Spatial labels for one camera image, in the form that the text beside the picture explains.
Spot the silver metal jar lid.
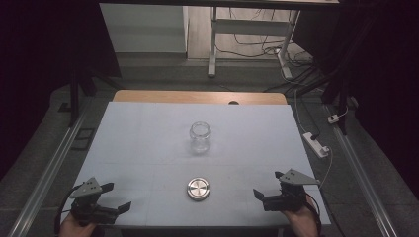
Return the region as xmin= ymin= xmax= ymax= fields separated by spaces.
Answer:
xmin=186 ymin=177 xmax=211 ymax=202

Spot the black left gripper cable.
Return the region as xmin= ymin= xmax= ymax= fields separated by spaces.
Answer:
xmin=53 ymin=184 xmax=83 ymax=236

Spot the wooden table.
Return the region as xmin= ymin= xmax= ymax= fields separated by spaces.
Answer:
xmin=113 ymin=89 xmax=289 ymax=106

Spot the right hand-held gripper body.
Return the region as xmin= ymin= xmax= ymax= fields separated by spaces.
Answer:
xmin=263 ymin=168 xmax=321 ymax=213

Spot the white cabinet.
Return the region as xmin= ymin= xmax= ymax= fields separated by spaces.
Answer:
xmin=99 ymin=3 xmax=190 ymax=54

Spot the person's right hand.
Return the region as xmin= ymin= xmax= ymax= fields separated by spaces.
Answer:
xmin=281 ymin=196 xmax=320 ymax=237

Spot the white desk frame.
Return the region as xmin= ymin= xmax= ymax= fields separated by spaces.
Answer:
xmin=207 ymin=6 xmax=301 ymax=80

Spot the clear glass jar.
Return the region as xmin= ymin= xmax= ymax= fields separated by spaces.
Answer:
xmin=188 ymin=120 xmax=212 ymax=155

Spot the thin white cable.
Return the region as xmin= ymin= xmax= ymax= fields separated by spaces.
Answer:
xmin=317 ymin=147 xmax=334 ymax=191

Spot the white power strip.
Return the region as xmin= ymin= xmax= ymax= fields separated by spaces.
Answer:
xmin=302 ymin=131 xmax=331 ymax=159

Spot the person's left hand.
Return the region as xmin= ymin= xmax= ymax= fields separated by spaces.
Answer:
xmin=58 ymin=211 xmax=98 ymax=237

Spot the aluminium floor rail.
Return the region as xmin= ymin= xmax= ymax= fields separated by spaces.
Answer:
xmin=323 ymin=104 xmax=400 ymax=237
xmin=7 ymin=98 xmax=93 ymax=237

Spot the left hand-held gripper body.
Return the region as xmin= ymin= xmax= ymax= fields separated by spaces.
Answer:
xmin=69 ymin=177 xmax=119 ymax=227

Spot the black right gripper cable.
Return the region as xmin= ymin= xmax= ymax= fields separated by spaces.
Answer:
xmin=305 ymin=197 xmax=323 ymax=236

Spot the tangle of black floor cables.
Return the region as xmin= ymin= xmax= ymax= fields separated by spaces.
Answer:
xmin=215 ymin=8 xmax=319 ymax=94

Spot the white table mat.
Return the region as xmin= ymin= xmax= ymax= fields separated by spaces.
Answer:
xmin=63 ymin=101 xmax=332 ymax=229

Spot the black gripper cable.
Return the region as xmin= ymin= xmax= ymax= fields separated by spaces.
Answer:
xmin=305 ymin=197 xmax=323 ymax=236
xmin=53 ymin=184 xmax=83 ymax=236

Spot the black metal stand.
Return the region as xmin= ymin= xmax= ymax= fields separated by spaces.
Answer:
xmin=58 ymin=63 xmax=123 ymax=128
xmin=320 ymin=62 xmax=352 ymax=136

